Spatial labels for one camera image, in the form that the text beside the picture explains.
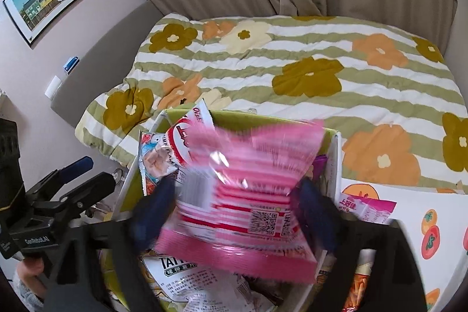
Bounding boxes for white wall switch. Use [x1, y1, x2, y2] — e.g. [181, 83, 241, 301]
[44, 75, 63, 99]

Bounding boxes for person's left hand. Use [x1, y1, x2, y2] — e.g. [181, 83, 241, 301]
[15, 257, 46, 285]

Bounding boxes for orange snack packet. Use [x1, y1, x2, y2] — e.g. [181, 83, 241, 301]
[345, 248, 377, 312]

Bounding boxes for green cardboard box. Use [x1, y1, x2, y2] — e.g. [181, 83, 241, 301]
[97, 107, 342, 312]

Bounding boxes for white dark-print snack packet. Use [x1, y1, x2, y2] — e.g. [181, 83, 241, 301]
[141, 254, 278, 312]

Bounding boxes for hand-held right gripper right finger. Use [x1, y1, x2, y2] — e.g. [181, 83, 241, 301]
[292, 177, 428, 312]

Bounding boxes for pink striped snack packet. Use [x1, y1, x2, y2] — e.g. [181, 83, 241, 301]
[155, 118, 326, 285]

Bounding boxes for striped floral blanket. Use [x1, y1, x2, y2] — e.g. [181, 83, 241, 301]
[75, 13, 468, 194]

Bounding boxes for white fruit-print tablecloth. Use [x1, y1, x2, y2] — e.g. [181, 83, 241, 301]
[338, 178, 468, 312]

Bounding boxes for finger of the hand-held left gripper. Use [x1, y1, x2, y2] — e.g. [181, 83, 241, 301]
[25, 156, 94, 205]
[51, 172, 116, 221]

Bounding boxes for person's left forearm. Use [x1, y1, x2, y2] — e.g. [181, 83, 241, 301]
[13, 279, 45, 310]

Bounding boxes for purple snack packet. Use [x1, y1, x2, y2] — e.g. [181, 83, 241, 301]
[311, 155, 328, 182]

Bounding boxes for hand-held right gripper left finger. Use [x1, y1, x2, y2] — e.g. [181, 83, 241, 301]
[44, 176, 177, 312]

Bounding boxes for white red-print snack packet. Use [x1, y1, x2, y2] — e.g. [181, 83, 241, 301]
[166, 104, 229, 168]

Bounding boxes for blue and white snack packet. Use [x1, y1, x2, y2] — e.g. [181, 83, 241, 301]
[138, 131, 181, 196]

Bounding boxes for small pink snack packet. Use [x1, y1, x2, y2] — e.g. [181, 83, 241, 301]
[341, 188, 397, 225]

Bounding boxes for grey padded headboard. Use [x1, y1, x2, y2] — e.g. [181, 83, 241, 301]
[50, 0, 172, 128]

